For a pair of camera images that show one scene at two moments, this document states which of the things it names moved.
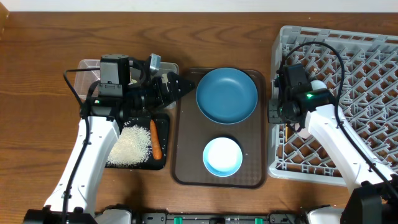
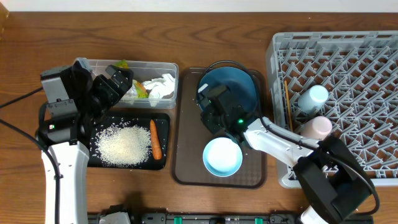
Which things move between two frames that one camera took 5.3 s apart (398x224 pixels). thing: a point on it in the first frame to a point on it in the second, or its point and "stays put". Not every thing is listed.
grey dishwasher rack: x=369 y=102 stays put
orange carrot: x=155 y=141 stays put
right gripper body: x=283 y=114 to x=215 y=122
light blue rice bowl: x=222 y=157 stays put
